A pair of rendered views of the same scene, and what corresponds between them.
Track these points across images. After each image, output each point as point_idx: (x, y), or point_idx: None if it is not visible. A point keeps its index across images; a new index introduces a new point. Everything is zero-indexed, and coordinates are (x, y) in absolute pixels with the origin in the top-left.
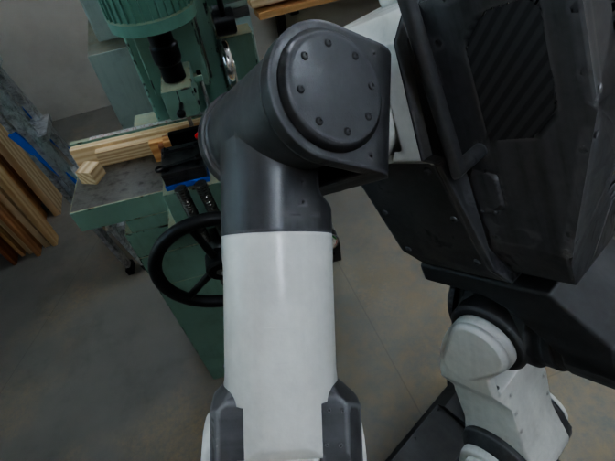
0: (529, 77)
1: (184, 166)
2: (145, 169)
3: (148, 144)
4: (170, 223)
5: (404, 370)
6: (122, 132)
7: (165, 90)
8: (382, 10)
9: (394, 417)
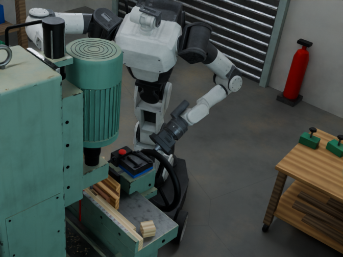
0: (179, 20)
1: (142, 155)
2: (127, 210)
3: (119, 197)
4: (153, 189)
5: None
6: (113, 217)
7: (104, 161)
8: (159, 31)
9: None
